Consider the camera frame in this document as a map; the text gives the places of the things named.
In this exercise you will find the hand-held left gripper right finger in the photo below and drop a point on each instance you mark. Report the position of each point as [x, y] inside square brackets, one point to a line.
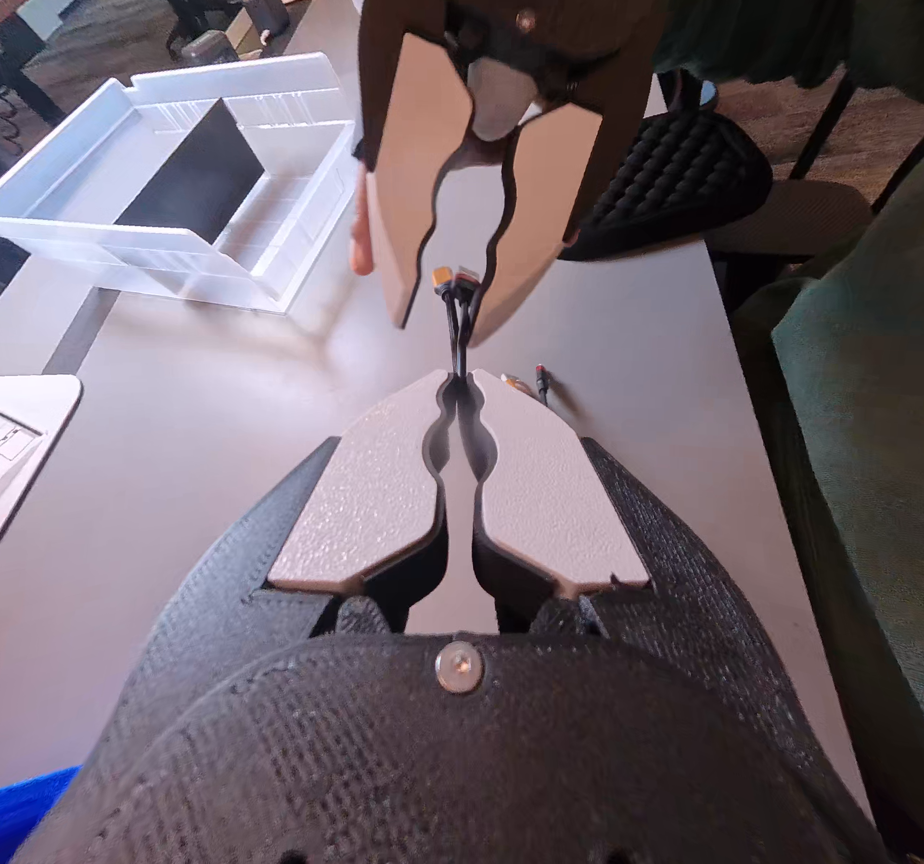
[556, 503]

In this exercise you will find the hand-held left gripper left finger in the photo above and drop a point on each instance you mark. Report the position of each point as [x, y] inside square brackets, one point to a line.
[361, 503]

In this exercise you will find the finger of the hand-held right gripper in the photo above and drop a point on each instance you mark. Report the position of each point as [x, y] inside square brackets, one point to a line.
[548, 192]
[411, 156]

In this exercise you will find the clear plastic bin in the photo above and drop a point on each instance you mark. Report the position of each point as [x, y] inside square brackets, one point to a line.
[72, 178]

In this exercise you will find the blue plastic bin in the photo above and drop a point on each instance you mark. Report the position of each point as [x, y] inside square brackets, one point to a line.
[29, 813]

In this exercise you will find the person's right forearm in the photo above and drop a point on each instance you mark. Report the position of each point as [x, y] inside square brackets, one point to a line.
[779, 5]

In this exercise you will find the person's right hand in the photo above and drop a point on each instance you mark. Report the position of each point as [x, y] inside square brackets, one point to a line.
[363, 228]

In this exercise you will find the black mesh armrest pad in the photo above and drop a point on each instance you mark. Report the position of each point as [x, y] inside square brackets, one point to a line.
[671, 178]

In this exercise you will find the small dark grey box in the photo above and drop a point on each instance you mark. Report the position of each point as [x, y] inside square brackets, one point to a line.
[263, 8]
[209, 48]

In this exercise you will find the black divider panel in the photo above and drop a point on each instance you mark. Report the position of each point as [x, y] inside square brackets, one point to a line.
[195, 171]

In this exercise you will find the white document stand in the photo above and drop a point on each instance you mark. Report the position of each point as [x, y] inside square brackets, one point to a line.
[43, 402]

